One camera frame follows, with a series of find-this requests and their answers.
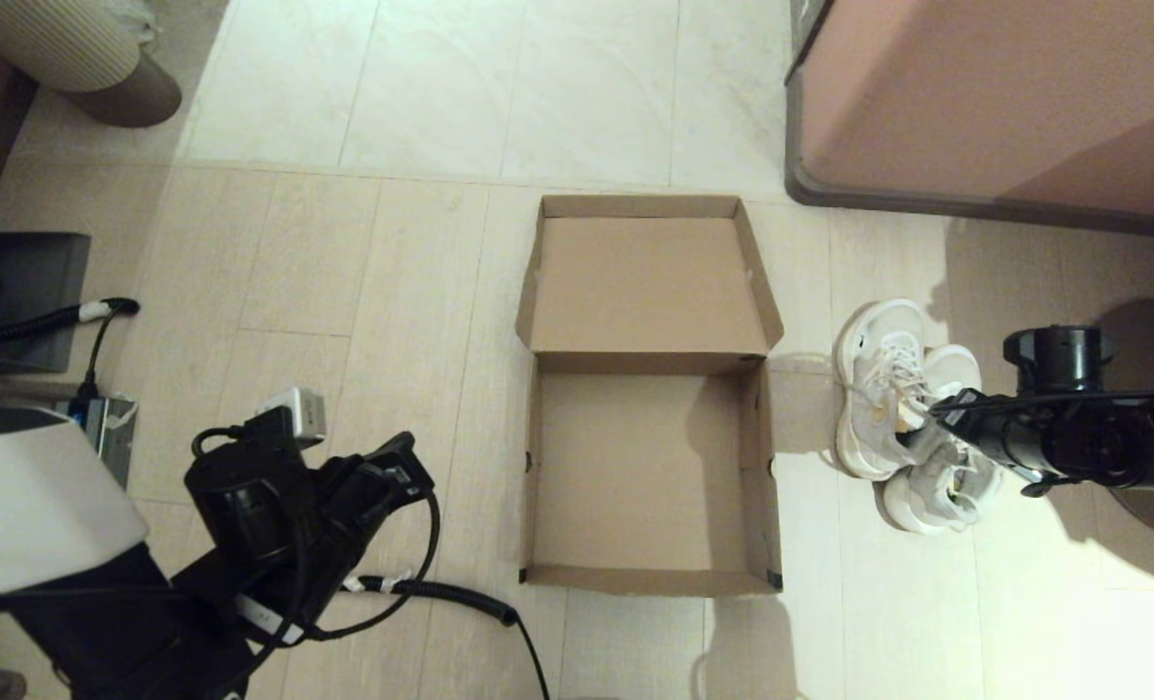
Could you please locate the white sneaker with laces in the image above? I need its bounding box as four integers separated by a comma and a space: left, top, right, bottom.
881, 343, 1007, 536
832, 298, 937, 482

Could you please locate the brown cardboard shoe box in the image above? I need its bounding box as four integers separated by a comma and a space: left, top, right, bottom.
516, 192, 787, 596

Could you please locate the grey power supply unit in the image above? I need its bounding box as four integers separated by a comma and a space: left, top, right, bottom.
71, 394, 140, 489

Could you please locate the pink brown cabinet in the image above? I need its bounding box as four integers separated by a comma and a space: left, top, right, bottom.
786, 0, 1154, 241

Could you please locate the ribbed beige round bin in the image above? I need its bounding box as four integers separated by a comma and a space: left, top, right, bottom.
0, 0, 184, 129

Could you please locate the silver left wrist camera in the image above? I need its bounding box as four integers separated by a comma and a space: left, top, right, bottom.
258, 387, 328, 450

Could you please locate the black corrugated floor cable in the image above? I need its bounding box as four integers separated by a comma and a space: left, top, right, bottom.
343, 574, 550, 700

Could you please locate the black hose with white tape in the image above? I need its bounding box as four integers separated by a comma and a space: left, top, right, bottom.
0, 297, 141, 398

